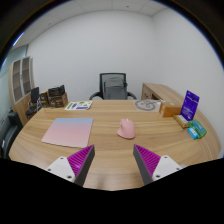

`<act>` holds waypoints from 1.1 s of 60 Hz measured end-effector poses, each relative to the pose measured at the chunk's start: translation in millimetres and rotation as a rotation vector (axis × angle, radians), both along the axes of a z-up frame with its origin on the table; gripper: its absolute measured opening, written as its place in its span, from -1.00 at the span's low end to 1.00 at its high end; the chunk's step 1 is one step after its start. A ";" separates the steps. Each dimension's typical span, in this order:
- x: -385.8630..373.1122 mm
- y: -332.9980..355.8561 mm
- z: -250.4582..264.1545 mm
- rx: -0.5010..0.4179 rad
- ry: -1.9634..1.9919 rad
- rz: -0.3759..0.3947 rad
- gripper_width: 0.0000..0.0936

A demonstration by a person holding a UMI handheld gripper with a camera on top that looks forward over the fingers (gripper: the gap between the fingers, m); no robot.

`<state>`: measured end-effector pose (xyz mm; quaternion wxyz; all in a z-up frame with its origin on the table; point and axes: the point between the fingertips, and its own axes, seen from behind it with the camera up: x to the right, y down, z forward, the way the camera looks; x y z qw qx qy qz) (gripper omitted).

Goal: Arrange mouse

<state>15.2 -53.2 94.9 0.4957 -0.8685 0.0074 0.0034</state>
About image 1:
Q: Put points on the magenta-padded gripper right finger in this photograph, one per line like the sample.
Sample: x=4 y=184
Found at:
x=166 y=165

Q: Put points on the open black box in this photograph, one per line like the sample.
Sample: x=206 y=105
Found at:
x=56 y=90

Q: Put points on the small blue box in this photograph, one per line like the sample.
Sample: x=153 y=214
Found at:
x=192 y=133

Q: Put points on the white sticker sheet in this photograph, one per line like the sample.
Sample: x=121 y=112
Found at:
x=78 y=105

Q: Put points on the small tan box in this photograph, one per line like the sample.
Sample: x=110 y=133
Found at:
x=181 y=121

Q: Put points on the orange cardboard box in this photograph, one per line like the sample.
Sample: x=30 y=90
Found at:
x=170 y=110

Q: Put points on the small green box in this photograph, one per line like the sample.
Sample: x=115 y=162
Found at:
x=199 y=128

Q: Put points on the pink and blue mouse pad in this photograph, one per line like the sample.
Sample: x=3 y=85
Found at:
x=68 y=132

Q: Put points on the black mesh office chair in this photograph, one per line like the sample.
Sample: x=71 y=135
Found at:
x=97 y=94

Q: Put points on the purple card stand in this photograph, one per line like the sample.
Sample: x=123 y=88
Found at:
x=190 y=105

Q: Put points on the wooden side desk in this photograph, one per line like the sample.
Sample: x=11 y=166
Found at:
x=156 y=90

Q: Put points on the black leather armchair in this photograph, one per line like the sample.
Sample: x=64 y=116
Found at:
x=8 y=133

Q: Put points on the small dark brown box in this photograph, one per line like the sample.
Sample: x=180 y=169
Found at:
x=44 y=99

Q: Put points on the pink computer mouse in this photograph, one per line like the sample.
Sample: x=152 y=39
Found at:
x=126 y=129

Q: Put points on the wooden cabinet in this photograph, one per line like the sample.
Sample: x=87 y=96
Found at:
x=20 y=100

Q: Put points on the grey backpack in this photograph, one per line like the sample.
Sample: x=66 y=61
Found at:
x=115 y=88

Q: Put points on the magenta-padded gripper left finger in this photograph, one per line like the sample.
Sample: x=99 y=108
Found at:
x=63 y=166

